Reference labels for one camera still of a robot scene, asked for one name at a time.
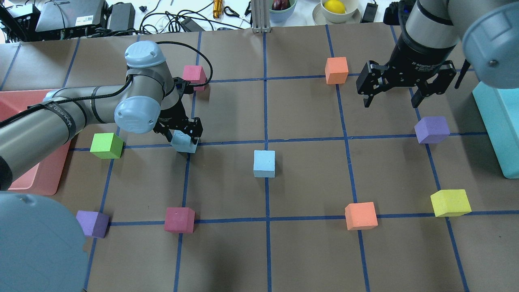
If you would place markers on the light blue block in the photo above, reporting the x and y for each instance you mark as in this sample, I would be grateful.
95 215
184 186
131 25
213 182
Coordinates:
264 164
182 142

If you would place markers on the green bowl with eggplant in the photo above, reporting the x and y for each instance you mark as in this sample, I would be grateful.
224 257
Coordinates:
281 10

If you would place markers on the black power adapter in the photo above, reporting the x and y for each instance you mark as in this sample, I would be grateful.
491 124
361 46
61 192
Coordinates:
370 13

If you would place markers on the purple block near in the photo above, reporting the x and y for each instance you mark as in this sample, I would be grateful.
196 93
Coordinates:
431 130

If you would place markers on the pink block far left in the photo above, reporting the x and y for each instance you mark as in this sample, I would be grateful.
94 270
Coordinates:
179 220

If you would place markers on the black laptop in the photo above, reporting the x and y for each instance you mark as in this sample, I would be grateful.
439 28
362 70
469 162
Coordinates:
72 15

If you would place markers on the orange handled tool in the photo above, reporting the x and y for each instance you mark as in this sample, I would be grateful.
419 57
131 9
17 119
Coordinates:
217 9

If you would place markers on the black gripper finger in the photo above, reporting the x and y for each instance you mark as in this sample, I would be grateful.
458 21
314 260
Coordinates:
166 133
196 132

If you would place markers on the aluminium frame post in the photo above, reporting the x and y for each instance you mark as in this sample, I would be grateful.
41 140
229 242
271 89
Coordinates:
260 16

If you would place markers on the green block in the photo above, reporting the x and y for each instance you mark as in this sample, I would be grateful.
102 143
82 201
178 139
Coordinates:
107 146

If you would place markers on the pink plastic tray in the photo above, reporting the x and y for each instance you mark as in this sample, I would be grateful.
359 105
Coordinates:
33 152

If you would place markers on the orange block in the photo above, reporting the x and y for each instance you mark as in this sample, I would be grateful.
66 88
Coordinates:
360 216
336 70

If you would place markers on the orange block left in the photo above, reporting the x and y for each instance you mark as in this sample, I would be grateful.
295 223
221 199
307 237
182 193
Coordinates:
360 216

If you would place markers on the purple block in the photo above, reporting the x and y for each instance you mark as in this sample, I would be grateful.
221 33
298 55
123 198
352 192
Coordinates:
431 130
93 223

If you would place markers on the yellow block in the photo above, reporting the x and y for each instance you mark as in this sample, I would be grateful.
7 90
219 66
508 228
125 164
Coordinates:
450 203

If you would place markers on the purple block far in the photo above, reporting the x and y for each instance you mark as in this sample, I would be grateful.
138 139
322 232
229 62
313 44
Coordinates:
93 223

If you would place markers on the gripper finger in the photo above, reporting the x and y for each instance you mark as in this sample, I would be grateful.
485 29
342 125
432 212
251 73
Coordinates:
419 97
371 95

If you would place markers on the scissors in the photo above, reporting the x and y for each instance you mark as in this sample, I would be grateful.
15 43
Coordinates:
228 11

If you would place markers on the beige bowl with lemon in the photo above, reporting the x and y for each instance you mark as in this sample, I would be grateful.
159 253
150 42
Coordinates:
336 12

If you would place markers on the pink block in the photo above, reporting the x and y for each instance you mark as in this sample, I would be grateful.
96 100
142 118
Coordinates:
179 220
194 74

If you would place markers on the orange block right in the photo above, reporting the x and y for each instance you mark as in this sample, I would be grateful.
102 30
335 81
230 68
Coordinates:
336 70

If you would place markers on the pink block far right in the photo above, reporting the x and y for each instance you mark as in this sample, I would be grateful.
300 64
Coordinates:
194 74

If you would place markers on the turquoise plastic tray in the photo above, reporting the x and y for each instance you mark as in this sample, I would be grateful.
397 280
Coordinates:
499 109

